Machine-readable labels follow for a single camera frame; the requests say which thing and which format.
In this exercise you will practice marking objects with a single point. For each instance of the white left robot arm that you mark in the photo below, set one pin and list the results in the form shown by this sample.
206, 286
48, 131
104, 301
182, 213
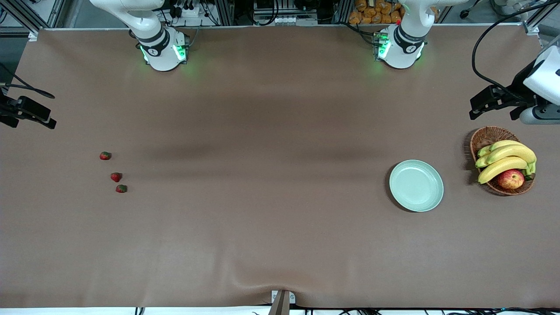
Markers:
400, 57

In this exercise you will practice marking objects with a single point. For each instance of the brown table mat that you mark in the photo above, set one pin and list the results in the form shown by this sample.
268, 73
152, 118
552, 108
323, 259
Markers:
280, 240

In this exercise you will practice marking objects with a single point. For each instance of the pale green round plate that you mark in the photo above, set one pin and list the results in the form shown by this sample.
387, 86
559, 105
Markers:
415, 186

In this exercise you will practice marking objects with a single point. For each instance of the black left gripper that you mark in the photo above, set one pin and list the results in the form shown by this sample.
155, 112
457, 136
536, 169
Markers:
519, 86

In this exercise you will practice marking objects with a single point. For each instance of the red strawberry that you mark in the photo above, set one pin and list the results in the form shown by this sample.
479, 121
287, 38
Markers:
105, 155
116, 177
121, 188

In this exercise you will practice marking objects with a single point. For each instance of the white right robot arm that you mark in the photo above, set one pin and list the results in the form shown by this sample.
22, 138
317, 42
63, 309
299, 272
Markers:
159, 57

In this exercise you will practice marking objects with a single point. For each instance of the orange bread roll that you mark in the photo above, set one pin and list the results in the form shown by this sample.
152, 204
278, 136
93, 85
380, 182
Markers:
376, 18
396, 16
355, 17
361, 5
386, 18

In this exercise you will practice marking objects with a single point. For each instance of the brown wicker basket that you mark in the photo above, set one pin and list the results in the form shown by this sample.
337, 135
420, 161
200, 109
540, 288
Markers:
485, 135

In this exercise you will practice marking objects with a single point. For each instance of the yellow banana bunch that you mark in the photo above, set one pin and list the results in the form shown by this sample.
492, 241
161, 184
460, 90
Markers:
512, 153

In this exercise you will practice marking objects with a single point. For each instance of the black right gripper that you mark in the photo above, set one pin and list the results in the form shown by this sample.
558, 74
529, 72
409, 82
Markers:
5, 108

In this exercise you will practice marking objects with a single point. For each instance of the aluminium frame post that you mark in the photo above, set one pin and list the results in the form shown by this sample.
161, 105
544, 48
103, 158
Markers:
224, 12
22, 16
537, 19
343, 12

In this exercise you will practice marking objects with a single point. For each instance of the white power strip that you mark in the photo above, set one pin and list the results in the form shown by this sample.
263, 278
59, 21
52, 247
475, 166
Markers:
188, 11

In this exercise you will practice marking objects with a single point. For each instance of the red yellow apple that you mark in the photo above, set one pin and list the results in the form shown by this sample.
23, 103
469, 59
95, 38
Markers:
511, 179

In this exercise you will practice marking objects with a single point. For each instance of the metal clamp bracket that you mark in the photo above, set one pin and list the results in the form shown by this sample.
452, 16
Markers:
282, 302

